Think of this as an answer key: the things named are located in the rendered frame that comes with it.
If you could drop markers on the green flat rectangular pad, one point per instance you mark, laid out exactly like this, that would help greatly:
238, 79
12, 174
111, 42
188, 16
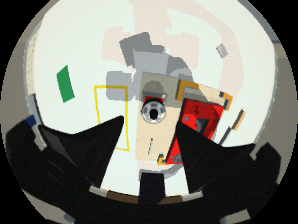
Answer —
65, 86

